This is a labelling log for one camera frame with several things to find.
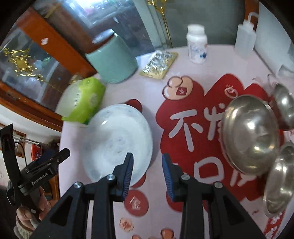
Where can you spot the translucent squeeze bottle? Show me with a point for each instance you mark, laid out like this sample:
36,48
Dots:
246,37

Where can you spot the white sterilizer appliance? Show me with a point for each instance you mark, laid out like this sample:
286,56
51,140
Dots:
273,44

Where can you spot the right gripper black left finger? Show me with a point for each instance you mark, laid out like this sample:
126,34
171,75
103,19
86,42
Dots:
68,218

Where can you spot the white pill bottle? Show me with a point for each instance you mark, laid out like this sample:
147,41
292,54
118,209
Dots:
197,43

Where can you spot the large steel bowl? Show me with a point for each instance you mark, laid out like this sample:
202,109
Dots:
279,186

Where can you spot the steel bowl pink outside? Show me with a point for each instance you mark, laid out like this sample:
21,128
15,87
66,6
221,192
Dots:
249,135

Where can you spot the foil blister pack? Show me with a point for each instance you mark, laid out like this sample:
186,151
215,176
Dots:
158,64

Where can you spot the green tissue pack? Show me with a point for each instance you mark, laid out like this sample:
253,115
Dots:
81,100

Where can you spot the wooden glass cabinet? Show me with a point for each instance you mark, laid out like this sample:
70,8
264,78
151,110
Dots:
44,45

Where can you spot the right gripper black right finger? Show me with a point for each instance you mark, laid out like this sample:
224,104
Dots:
226,216

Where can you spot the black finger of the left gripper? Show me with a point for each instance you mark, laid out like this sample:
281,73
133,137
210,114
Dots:
61,156

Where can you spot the white marble plate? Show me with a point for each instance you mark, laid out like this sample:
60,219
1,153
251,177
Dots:
112,133

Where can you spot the small steel bowl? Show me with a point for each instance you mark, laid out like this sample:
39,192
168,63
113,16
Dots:
281,102

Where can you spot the mint green canister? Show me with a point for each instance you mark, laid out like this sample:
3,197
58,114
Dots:
112,58

